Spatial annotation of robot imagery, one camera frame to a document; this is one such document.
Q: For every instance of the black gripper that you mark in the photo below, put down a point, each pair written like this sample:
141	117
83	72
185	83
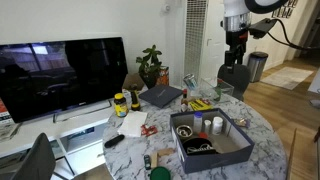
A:
237	47

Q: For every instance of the small brown sauce bottle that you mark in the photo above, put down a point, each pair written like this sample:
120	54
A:
184	101

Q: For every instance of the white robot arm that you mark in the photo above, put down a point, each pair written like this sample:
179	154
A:
236	22

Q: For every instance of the green hot sauce bottle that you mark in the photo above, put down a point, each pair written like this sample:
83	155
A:
218	90

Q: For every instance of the white bottle blue cap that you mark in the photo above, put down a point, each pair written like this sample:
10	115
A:
197	122

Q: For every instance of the white pill bottle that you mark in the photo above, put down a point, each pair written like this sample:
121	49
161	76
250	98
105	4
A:
217	125

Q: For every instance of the small white bottle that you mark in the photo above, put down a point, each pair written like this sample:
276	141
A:
207	124

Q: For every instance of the dark blue cardboard box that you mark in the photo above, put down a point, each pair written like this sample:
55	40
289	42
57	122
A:
196	153

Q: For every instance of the silver trash can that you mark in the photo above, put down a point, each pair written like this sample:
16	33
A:
256	63

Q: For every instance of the dark grey chair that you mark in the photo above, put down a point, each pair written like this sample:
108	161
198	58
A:
239	79

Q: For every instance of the clear plastic container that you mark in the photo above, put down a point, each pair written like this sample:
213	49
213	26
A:
207	90

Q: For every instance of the beige floor rug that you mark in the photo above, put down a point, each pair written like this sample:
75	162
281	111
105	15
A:
287	77

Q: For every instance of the silver drink can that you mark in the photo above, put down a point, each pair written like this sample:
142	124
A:
190	81

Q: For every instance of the green potted plant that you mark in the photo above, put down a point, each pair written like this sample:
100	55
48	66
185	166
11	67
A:
149	66

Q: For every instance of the round metal tin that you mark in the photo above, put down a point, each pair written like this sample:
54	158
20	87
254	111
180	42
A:
184	131

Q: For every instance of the brown paper bag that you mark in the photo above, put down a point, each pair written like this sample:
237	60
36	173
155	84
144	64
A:
131	79

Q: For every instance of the red snack wrapper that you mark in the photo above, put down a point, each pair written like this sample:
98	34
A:
148	130

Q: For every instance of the yellow lid vitamin jar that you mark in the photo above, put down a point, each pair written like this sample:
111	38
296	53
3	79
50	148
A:
121	108

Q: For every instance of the wooden block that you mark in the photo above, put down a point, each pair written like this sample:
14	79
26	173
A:
159	153

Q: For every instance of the small toy car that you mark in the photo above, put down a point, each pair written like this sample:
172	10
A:
147	162

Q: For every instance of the green round lid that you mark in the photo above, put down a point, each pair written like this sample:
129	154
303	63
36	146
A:
160	173

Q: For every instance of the black remote control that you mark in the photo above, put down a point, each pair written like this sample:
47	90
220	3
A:
114	141

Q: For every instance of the white tv stand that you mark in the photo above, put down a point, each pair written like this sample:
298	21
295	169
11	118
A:
76	136

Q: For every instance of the black flat screen television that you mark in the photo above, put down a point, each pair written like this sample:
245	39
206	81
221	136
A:
42	78

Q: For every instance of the dark chair foreground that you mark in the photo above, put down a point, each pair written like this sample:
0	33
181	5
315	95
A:
39	163

